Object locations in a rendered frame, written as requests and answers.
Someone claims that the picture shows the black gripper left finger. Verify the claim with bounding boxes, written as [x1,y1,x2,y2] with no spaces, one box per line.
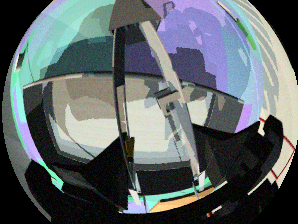
[49,136,129,210]

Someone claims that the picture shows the beige cylinder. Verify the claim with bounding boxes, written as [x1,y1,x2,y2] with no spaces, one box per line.
[15,53,24,73]

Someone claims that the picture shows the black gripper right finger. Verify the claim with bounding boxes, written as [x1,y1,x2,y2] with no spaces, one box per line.
[193,121,261,188]

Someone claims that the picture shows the light brown wooden board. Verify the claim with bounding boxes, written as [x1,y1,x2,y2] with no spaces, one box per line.
[149,185,216,212]

